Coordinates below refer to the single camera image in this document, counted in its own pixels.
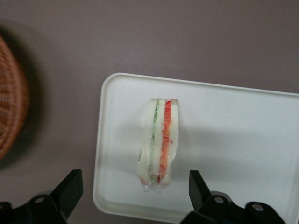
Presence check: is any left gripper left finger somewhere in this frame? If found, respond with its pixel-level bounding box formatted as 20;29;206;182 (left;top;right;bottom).
0;169;84;224

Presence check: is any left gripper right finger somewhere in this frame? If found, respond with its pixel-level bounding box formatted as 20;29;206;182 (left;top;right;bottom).
181;169;287;224

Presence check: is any triangle sandwich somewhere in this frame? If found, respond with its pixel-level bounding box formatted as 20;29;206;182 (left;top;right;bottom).
136;98;180;193

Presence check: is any brown wicker basket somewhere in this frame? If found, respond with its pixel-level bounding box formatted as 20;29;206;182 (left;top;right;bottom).
0;34;30;161

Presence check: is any cream plastic tray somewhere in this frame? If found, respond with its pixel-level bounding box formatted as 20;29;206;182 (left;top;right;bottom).
93;72;299;224

